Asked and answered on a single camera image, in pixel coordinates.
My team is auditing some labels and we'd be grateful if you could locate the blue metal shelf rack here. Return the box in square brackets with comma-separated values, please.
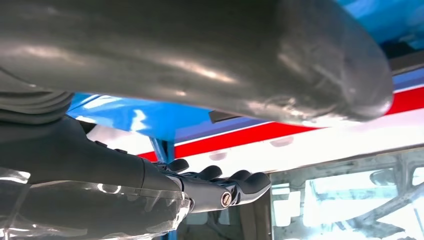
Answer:
[66, 0, 424, 240]

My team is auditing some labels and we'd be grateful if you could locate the white car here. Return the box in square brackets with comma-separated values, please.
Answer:
[86, 107, 424, 240]

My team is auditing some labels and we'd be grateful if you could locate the red barrier belt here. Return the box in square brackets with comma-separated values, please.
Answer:
[137, 86, 424, 163]

